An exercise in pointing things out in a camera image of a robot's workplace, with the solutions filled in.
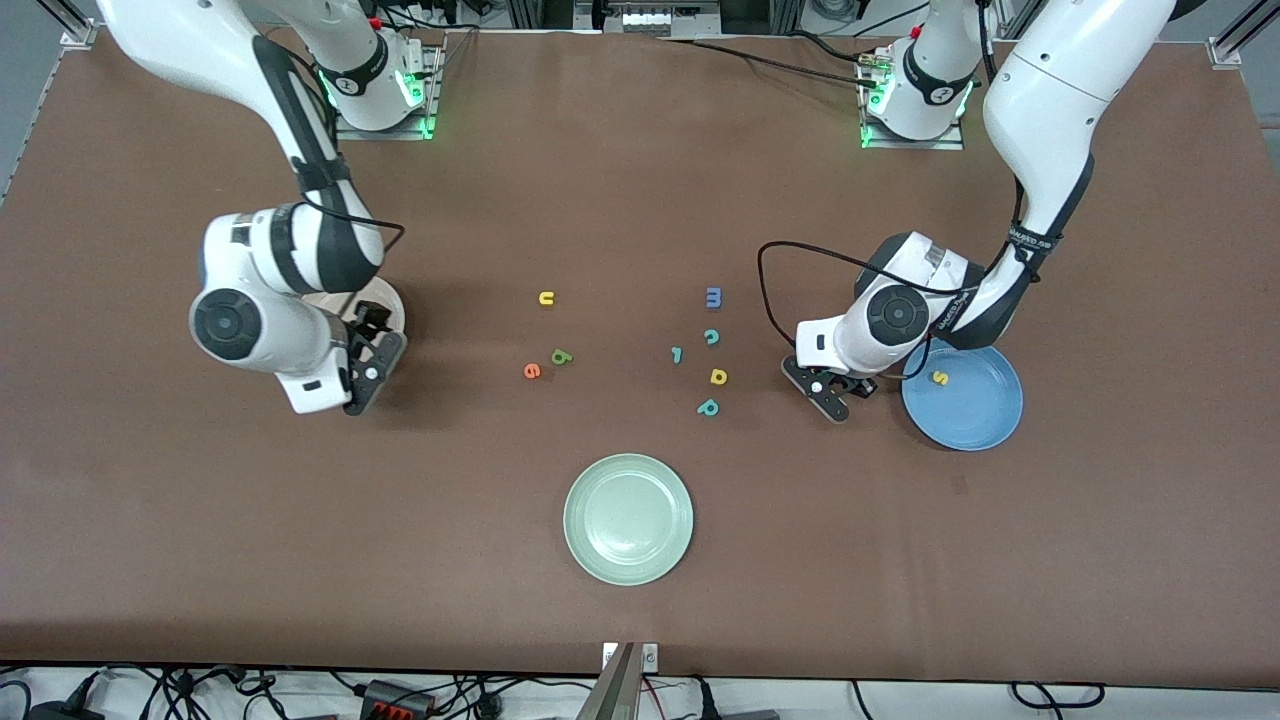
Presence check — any beige brown round plate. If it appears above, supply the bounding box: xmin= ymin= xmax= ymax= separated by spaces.
xmin=300 ymin=282 xmax=408 ymax=346

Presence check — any blue round plate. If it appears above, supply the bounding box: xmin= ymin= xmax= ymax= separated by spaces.
xmin=900 ymin=338 xmax=1025 ymax=452

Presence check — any pale green round plate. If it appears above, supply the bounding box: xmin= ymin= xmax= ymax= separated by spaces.
xmin=563 ymin=453 xmax=694 ymax=587

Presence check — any black orange power strip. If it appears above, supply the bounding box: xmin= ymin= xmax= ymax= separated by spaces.
xmin=360 ymin=679 xmax=437 ymax=717

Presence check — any silver electronics box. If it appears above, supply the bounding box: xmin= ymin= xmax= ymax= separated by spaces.
xmin=595 ymin=0 xmax=723 ymax=39

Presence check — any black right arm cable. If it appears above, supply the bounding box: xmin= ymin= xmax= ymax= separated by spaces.
xmin=295 ymin=190 xmax=407 ymax=306

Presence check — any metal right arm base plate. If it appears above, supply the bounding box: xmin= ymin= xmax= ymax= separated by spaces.
xmin=332 ymin=35 xmax=447 ymax=142

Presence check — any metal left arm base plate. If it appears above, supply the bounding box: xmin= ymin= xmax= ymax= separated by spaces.
xmin=860 ymin=45 xmax=967 ymax=152

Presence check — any long black table cable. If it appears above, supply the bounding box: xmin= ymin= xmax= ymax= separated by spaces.
xmin=660 ymin=36 xmax=881 ymax=89

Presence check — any grey metal camera post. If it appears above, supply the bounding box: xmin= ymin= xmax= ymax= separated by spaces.
xmin=575 ymin=642 xmax=641 ymax=720

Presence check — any aluminium frame profile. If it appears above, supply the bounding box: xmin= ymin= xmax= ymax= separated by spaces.
xmin=1208 ymin=0 xmax=1280 ymax=66
xmin=40 ymin=0 xmax=98 ymax=49

